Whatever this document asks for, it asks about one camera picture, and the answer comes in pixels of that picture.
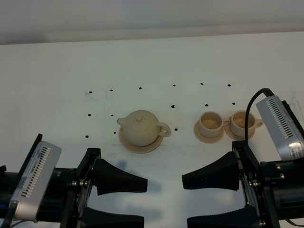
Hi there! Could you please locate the beige ceramic teapot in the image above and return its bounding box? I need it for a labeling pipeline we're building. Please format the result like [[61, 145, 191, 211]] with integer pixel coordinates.
[[117, 110, 171, 147]]

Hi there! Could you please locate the left beige teacup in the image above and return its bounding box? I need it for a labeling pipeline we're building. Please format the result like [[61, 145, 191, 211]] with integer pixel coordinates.
[[198, 111, 230, 138]]

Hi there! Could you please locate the left beige cup saucer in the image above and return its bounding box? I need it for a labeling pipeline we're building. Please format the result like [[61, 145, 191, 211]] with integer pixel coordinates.
[[193, 121, 224, 143]]

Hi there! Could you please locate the beige teapot saucer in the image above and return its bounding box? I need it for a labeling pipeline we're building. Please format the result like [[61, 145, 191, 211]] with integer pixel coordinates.
[[118, 129, 163, 154]]

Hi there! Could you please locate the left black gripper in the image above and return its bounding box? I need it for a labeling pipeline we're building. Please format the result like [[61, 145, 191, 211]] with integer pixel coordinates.
[[40, 148, 148, 228]]

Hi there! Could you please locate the right beige teacup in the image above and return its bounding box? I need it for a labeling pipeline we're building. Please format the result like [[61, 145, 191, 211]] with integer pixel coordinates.
[[229, 111, 263, 137]]

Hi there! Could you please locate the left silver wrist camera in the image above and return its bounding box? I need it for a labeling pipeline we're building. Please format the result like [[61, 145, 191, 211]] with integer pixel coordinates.
[[10, 141, 61, 221]]

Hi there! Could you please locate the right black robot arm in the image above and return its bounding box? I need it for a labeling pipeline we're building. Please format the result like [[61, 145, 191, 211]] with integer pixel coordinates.
[[182, 141, 304, 228]]

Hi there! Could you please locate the right black camera cable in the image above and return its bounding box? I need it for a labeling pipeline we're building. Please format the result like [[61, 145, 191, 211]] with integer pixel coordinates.
[[245, 88, 274, 142]]

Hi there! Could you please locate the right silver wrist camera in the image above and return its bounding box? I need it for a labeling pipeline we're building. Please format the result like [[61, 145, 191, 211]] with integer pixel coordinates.
[[256, 95, 304, 161]]

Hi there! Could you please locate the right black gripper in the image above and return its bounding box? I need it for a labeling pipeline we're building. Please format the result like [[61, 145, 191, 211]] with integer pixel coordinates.
[[182, 141, 285, 228]]

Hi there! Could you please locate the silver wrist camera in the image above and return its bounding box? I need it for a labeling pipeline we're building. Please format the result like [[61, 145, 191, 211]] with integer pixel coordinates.
[[10, 141, 61, 221], [256, 95, 304, 161]]

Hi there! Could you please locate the beige cup saucer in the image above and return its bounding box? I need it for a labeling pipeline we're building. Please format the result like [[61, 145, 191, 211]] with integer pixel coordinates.
[[224, 125, 256, 141], [193, 121, 224, 143]]

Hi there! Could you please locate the right beige cup saucer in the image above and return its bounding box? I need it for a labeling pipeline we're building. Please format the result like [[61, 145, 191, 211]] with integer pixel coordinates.
[[224, 125, 256, 141]]

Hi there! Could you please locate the beige teacup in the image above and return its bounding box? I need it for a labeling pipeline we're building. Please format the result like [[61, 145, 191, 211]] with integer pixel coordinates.
[[198, 111, 230, 138], [229, 111, 263, 137]]

